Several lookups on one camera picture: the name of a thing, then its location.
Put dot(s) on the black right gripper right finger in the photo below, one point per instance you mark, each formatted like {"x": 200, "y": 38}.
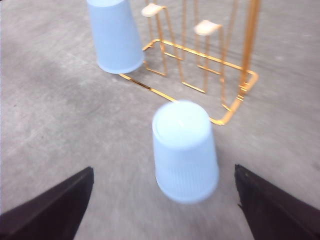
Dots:
{"x": 272, "y": 211}

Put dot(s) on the blue ribbed cup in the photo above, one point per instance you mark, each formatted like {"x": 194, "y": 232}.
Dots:
{"x": 185, "y": 153}
{"x": 117, "y": 43}

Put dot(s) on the gold wire cup rack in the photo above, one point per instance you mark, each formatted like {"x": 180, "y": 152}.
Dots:
{"x": 201, "y": 51}

